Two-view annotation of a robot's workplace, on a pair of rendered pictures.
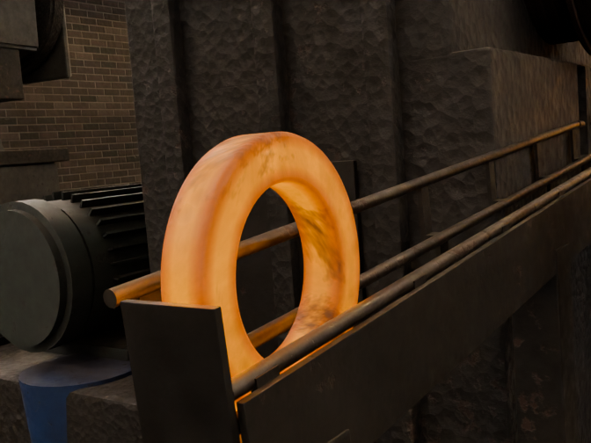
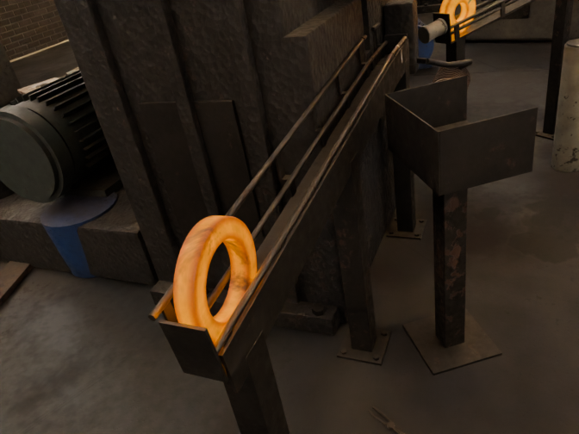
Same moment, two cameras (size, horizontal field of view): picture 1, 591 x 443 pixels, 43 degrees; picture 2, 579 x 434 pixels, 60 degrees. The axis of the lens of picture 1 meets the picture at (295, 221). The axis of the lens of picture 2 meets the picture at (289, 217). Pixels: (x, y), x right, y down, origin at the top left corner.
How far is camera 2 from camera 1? 0.37 m
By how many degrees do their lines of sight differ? 26
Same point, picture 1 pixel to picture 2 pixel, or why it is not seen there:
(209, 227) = (194, 294)
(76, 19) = not seen: outside the picture
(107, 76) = not seen: outside the picture
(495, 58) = (309, 40)
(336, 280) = (246, 264)
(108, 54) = not seen: outside the picture
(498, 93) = (313, 60)
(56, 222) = (34, 123)
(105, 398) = (102, 229)
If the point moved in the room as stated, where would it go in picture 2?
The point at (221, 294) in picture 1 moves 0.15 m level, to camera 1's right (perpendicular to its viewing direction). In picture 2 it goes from (203, 315) to (312, 285)
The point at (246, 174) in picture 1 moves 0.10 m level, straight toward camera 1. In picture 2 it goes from (203, 260) to (214, 306)
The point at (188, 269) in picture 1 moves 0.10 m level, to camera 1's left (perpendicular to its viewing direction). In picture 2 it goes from (188, 313) to (111, 333)
